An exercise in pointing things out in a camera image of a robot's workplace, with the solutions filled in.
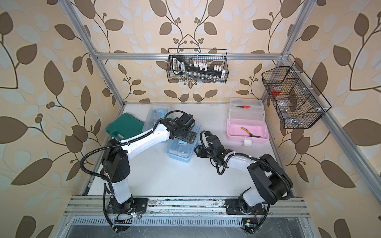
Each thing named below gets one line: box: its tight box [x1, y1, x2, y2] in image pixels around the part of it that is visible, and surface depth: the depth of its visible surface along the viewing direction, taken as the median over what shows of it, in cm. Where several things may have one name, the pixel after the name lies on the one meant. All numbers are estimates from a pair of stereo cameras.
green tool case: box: [105, 112, 145, 141], surface depth 102 cm
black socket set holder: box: [172, 55, 226, 83], surface depth 87 cm
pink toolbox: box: [226, 98, 270, 147], surface depth 104 cm
